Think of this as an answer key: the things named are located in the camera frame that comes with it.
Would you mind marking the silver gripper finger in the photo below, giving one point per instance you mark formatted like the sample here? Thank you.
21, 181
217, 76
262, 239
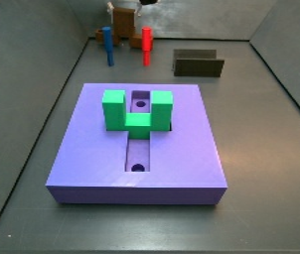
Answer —
110, 7

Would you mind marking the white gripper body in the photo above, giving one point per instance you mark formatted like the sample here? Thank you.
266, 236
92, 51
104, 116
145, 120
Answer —
148, 2

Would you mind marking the black U-shaped holder bracket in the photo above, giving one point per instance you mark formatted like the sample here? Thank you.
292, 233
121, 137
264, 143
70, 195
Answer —
197, 63

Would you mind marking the red hexagonal peg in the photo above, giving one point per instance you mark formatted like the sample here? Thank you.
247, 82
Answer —
146, 44

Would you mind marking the green U-shaped block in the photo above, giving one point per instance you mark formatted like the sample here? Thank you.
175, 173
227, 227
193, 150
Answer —
138, 123

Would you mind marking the blue hexagonal peg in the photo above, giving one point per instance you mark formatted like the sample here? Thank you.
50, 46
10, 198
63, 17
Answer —
108, 42

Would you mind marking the brown block with hole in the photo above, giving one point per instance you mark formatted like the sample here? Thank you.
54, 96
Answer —
124, 28

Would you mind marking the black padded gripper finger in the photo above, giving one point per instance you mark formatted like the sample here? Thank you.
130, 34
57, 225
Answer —
137, 12

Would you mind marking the purple base board block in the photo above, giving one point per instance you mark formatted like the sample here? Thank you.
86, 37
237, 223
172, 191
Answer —
173, 168

